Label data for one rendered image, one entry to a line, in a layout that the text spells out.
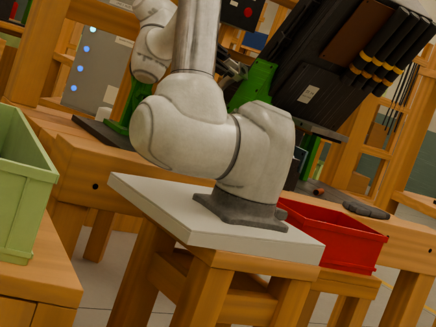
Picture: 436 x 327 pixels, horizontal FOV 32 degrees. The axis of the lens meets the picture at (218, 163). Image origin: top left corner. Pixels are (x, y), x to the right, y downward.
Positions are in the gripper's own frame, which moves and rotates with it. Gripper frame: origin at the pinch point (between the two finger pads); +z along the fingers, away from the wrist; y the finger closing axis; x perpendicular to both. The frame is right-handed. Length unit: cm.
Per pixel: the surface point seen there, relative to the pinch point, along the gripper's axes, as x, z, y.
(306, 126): -16.2, 16.6, -22.7
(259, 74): -7.6, 4.5, -3.6
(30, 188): -32, -80, -104
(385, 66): -38.7, 29.8, -2.2
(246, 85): -1.6, 4.5, -5.0
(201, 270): -22, -31, -96
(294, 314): -24, -1, -96
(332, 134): -19.7, 25.1, -22.9
